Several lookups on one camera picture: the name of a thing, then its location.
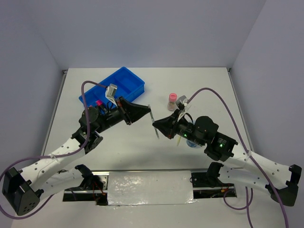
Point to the blue paint jar right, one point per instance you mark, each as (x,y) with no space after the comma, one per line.
(191,144)

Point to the pink lidded small bottle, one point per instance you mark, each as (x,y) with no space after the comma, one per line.
(171,106)

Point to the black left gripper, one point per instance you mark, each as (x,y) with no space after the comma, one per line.
(131,112)

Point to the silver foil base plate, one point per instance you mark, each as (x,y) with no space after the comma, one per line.
(149,188)

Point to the pink capped black highlighter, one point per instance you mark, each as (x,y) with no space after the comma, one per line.
(99,103)

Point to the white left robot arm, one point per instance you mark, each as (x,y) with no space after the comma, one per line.
(25,188)

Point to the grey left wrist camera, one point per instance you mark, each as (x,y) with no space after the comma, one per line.
(110,92)

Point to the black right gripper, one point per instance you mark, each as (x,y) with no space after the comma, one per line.
(167,126)

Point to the blue compartment tray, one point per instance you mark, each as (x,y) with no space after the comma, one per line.
(129,86)

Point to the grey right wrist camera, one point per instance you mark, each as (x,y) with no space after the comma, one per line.
(182,105)

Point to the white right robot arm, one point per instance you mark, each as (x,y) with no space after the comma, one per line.
(231,163)

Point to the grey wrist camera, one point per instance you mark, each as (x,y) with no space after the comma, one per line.
(182,105)
(110,92)

